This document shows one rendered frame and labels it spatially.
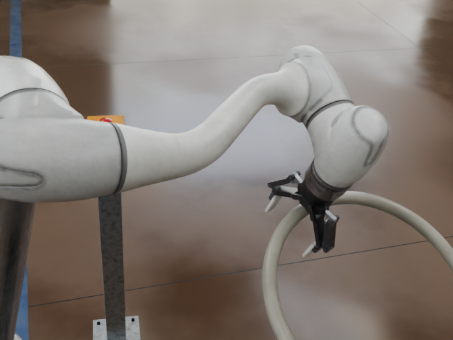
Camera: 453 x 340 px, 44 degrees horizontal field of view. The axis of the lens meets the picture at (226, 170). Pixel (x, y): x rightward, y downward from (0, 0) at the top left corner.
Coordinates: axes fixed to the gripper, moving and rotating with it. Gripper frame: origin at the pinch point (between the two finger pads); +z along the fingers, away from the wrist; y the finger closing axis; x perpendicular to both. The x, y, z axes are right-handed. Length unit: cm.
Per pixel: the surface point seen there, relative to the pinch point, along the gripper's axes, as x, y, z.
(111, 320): -16, -32, 122
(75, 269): -8, -71, 156
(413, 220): 20.7, 16.1, -10.2
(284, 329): -22.3, 17.2, -10.7
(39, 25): 114, -333, 275
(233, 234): 71, -43, 154
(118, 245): -8, -46, 83
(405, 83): 316, -85, 197
